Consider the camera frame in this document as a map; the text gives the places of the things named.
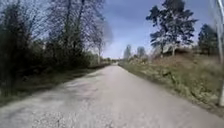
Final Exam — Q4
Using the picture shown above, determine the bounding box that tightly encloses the distant bare tree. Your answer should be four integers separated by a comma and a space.
122, 44, 133, 61
136, 45, 147, 60

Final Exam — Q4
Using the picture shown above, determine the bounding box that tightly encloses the grey gravel road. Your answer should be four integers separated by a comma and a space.
0, 64, 224, 128

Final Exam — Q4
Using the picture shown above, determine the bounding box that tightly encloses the wood of bare dark trees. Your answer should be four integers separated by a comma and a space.
0, 0, 114, 98

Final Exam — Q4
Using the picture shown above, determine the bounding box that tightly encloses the grass verge with scrub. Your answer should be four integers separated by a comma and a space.
0, 64, 112, 108

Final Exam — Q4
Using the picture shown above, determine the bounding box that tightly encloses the tall dark pine tree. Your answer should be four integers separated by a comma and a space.
145, 0, 199, 57

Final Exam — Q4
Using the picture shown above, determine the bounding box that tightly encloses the grass slope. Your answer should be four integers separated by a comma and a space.
118, 51, 224, 118

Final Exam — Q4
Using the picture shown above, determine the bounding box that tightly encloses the dark conifer tree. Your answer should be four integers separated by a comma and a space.
197, 23, 220, 56

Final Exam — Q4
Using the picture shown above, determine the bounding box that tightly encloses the pale pole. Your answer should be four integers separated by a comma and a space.
213, 0, 224, 108

